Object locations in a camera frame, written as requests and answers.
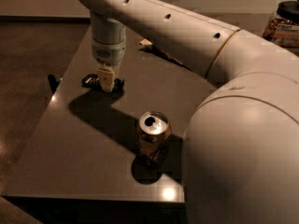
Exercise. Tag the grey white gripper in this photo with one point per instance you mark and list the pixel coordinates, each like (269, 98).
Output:
(109, 54)

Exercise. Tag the black rxbar chocolate bar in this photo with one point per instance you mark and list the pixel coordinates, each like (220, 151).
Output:
(91, 81)

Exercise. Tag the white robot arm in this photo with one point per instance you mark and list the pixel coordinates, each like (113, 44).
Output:
(240, 156)

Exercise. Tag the brown chip bag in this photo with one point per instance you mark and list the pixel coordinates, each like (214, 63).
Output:
(148, 47)

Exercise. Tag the small black object on floor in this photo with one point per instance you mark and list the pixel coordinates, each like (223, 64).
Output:
(53, 82)

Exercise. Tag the orange soda can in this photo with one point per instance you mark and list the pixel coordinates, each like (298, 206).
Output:
(153, 132)

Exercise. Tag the nut jar with black lid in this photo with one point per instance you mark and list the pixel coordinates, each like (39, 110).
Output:
(282, 27)

